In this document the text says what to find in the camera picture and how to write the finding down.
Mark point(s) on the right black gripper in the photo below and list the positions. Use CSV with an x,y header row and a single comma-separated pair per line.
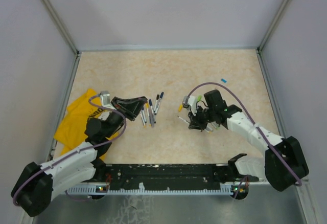
x,y
194,121

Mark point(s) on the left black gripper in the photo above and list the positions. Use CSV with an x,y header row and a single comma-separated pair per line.
x,y
136,105

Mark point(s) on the blue cap long marker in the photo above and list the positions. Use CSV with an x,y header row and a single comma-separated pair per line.
x,y
151,106

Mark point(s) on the black cap marker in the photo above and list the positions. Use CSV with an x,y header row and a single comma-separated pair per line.
x,y
156,103

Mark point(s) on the dark blue cap marker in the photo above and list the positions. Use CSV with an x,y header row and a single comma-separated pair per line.
x,y
159,101

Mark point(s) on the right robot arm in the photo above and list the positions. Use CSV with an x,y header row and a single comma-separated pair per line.
x,y
282,163

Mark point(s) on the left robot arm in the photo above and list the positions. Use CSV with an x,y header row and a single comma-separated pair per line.
x,y
39,184

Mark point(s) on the blue cap yellow end marker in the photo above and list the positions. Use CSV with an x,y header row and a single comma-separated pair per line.
x,y
144,115

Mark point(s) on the yellow marker left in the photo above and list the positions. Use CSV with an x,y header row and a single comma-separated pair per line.
x,y
143,119

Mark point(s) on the yellow snoopy t-shirt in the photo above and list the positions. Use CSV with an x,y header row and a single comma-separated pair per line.
x,y
70,132

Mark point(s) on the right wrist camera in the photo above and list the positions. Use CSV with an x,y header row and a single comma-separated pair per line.
x,y
189,103

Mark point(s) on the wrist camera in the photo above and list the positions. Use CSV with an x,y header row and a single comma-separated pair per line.
x,y
105,98
189,103

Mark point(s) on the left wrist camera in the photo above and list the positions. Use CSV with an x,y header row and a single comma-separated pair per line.
x,y
105,98

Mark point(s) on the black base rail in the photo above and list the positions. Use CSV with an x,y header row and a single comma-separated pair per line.
x,y
166,176

